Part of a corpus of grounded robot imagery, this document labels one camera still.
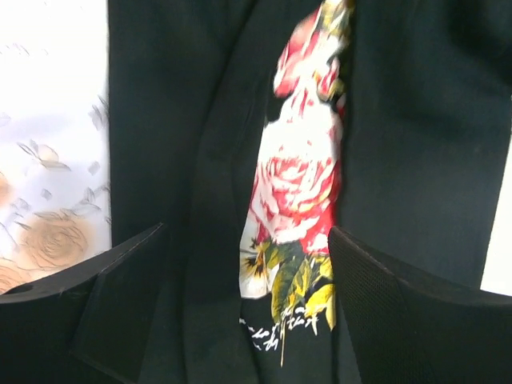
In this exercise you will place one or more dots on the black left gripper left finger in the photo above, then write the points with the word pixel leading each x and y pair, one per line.
pixel 86 324

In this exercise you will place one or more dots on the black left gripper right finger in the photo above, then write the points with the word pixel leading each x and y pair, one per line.
pixel 409 326

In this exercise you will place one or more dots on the black floral print t shirt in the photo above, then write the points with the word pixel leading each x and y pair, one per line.
pixel 252 128

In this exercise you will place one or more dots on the floral patterned table mat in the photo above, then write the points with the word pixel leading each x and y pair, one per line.
pixel 55 164

